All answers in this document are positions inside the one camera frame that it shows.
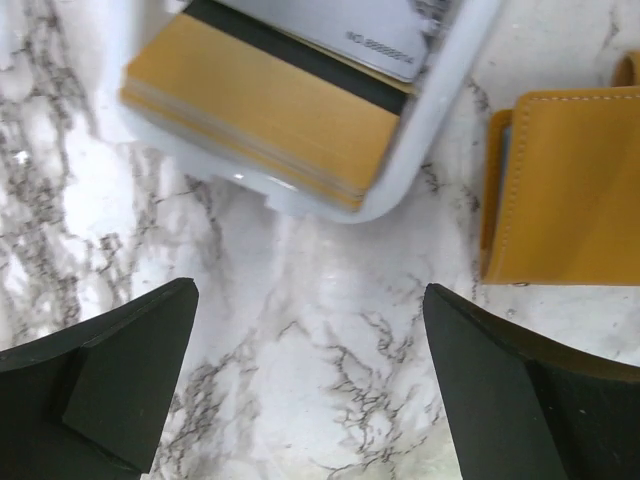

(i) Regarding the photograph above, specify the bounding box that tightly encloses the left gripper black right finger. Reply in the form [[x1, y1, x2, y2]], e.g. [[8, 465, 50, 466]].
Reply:
[[422, 283, 639, 479]]

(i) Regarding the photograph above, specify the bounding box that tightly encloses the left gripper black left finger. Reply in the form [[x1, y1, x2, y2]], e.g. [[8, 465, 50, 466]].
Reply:
[[1, 278, 199, 479]]

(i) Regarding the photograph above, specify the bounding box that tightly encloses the tan leather card holder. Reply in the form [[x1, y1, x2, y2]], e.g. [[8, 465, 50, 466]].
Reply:
[[480, 51, 639, 286]]

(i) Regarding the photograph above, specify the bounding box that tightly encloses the white plastic basket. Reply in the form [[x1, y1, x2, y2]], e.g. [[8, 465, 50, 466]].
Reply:
[[113, 1, 503, 224]]

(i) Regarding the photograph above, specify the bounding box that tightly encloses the white card in basket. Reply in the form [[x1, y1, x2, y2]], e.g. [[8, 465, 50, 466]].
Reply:
[[225, 0, 428, 82]]

